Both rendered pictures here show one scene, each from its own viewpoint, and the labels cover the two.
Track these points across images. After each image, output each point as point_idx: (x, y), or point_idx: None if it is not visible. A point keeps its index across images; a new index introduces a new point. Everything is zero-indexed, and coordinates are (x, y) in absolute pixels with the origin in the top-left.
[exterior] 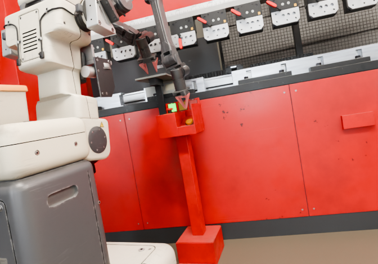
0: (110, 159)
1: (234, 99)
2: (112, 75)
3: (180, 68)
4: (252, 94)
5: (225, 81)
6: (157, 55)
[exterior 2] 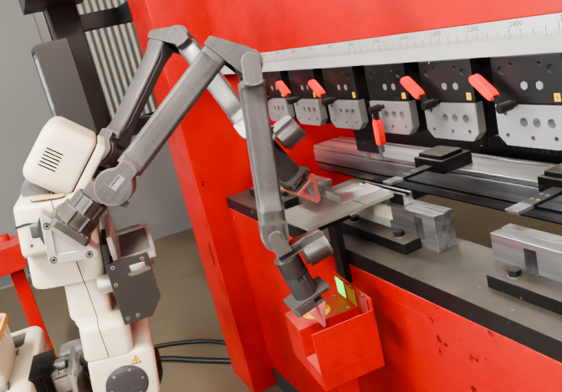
0: None
1: (457, 328)
2: (154, 277)
3: (286, 263)
4: (493, 339)
5: (549, 201)
6: (360, 129)
